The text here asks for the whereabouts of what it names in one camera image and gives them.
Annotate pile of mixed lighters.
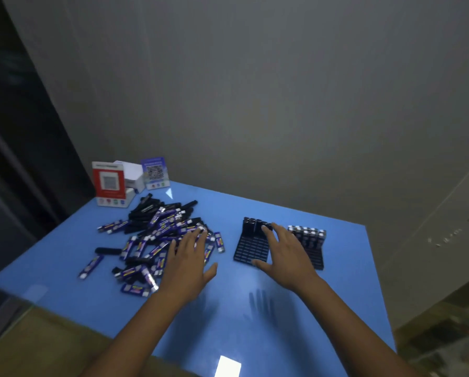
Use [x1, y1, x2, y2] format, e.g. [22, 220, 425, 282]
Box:
[78, 193, 225, 298]

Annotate person's right forearm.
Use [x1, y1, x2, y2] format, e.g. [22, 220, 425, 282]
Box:
[297, 276, 422, 377]

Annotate blue code sign stand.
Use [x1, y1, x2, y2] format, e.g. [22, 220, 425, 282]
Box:
[141, 156, 171, 191]

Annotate row of blue lighters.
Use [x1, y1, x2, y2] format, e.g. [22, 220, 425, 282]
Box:
[288, 226, 327, 248]

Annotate person's right hand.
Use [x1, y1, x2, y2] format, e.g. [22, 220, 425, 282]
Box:
[251, 223, 321, 293]

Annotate red code sign stand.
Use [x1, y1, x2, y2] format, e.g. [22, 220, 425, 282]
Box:
[92, 161, 136, 208]

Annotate person's left forearm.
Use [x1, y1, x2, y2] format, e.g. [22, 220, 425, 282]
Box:
[79, 290, 194, 377]

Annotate white cardboard box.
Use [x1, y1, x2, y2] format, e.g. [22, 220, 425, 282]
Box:
[114, 160, 145, 194]

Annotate black grid tray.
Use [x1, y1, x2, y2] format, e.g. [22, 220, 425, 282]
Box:
[288, 227, 326, 271]
[233, 217, 274, 267]

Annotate crumpled clear plastic bags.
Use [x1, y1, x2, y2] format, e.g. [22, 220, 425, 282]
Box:
[399, 302, 469, 377]

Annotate row of black lighters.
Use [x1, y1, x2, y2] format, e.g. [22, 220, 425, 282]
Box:
[243, 217, 274, 236]

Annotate person's left hand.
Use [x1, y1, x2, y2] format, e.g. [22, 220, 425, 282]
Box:
[155, 228, 219, 301]

